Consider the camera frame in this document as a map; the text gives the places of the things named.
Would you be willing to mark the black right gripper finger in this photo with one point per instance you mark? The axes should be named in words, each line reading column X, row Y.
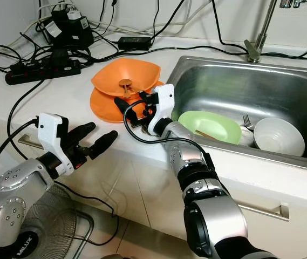
column 147, row 97
column 125, row 108

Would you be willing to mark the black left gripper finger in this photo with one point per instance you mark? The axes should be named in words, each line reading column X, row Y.
column 103, row 143
column 83, row 131

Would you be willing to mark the orange plastic plate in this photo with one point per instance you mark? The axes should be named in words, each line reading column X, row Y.
column 102, row 106

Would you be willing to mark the silver metal fork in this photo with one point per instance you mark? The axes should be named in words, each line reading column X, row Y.
column 246, row 121

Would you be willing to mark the white ceramic bowl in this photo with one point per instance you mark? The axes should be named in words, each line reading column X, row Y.
column 280, row 136

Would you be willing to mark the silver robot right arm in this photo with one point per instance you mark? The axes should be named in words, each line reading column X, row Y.
column 191, row 156

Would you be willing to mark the orange plastic bowl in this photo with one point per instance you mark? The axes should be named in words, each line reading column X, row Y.
column 131, row 70

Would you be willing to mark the black power adapter brick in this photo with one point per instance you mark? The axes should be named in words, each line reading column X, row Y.
column 132, row 43

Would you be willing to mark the light green plate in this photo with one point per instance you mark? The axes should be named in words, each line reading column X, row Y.
column 215, row 123

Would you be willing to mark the black power strip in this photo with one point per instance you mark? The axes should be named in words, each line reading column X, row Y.
column 40, row 73

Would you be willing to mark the stainless steel sink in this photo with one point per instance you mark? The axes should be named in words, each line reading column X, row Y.
column 229, row 81

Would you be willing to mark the black battery charger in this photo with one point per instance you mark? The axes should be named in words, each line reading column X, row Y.
column 67, row 27

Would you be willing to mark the small white cup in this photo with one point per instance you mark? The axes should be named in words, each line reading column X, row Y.
column 247, row 136

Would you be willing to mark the chrome sink faucet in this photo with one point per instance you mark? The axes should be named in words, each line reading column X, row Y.
column 264, row 27

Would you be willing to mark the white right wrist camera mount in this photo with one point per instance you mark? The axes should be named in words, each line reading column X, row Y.
column 164, row 100

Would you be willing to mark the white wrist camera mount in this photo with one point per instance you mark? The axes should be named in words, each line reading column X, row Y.
column 50, row 132
column 164, row 100

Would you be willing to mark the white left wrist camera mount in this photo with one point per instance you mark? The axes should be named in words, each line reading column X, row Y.
column 50, row 132

